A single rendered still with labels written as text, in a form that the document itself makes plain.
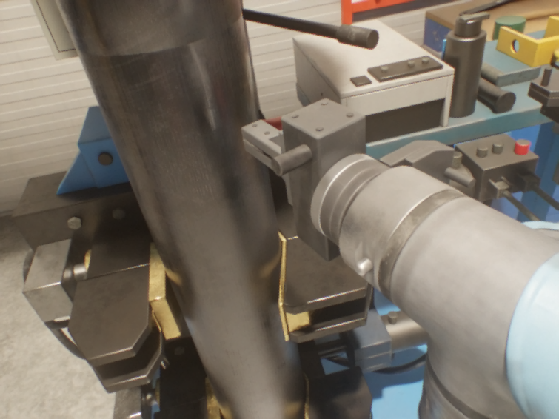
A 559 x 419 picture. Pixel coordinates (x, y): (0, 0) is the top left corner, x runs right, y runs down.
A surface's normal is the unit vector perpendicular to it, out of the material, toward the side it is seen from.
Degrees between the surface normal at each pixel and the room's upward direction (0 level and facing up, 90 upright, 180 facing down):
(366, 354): 90
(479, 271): 35
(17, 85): 90
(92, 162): 90
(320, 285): 0
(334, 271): 0
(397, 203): 25
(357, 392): 0
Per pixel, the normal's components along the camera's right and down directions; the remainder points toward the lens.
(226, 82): 0.78, 0.30
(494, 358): -0.83, 0.27
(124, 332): -0.13, -0.79
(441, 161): 0.55, 0.45
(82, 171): 0.21, 0.58
